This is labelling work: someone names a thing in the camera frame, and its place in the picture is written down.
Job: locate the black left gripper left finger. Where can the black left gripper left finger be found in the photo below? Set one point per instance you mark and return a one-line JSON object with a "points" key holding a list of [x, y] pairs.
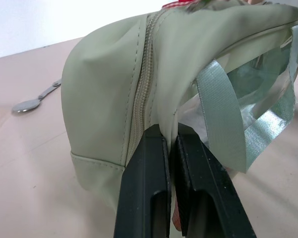
{"points": [[139, 173]]}

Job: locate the green zip pouch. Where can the green zip pouch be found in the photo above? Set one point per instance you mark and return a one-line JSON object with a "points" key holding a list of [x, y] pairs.
{"points": [[101, 99]]}

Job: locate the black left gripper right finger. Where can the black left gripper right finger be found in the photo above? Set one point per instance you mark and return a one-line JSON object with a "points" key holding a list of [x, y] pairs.
{"points": [[208, 188]]}

